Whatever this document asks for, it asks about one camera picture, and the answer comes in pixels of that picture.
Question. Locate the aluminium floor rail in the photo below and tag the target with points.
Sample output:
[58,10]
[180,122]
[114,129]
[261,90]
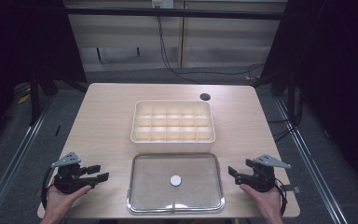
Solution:
[307,149]
[18,149]

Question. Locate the cream divided storage box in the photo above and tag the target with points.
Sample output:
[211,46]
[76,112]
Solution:
[172,141]

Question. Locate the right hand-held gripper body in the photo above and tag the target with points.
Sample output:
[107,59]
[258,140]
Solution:
[262,179]

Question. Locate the transparent plastic box lid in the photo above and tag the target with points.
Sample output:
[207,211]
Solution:
[155,186]

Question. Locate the yellow floor object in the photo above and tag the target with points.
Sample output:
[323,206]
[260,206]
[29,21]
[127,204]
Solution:
[23,99]

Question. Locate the black metal stand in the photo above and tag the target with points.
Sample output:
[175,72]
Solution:
[34,99]
[291,96]

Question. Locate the dark round table grommet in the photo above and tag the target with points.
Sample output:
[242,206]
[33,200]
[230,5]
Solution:
[205,96]

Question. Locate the person's right hand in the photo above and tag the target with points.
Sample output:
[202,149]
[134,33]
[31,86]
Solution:
[268,203]

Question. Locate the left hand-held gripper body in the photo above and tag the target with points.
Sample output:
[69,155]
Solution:
[70,180]

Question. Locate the black horizontal frame bar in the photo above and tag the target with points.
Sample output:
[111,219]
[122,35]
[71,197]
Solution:
[174,13]

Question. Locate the white wall power outlet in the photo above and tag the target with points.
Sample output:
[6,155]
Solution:
[162,3]

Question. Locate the black curtain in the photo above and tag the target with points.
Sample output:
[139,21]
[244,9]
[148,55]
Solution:
[18,46]
[338,77]

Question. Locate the person's left hand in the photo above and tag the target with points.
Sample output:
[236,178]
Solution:
[59,203]

